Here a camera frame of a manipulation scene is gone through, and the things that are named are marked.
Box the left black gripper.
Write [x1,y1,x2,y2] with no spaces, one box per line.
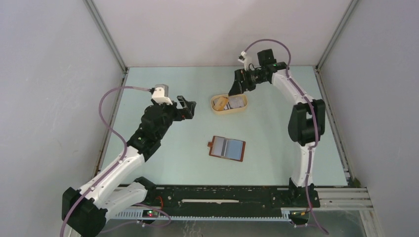
[151,96,195,140]

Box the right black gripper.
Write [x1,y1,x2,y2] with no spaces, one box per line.
[228,67,267,96]

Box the gold credit card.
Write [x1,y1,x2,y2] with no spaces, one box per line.
[212,96,229,111]

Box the beige oval tray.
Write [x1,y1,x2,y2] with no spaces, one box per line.
[210,94,248,115]

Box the brown leather card holder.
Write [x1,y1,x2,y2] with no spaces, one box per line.
[207,136,246,162]

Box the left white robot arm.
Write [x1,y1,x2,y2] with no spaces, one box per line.
[60,96,196,237]

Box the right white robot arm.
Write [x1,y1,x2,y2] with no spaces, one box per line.
[228,49,326,206]

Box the silver card in tray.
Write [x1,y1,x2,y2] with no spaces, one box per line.
[228,96,245,109]

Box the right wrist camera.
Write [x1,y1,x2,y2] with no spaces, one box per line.
[238,51,252,68]

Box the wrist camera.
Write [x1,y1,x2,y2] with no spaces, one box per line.
[152,84,173,105]
[238,51,252,68]

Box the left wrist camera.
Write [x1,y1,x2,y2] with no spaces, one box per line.
[152,84,173,105]

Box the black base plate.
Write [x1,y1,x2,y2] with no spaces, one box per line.
[125,185,321,218]

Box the grey cable duct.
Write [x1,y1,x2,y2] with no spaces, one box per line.
[111,208,309,222]

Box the aluminium frame rail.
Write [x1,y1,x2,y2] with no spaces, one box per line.
[76,186,374,211]

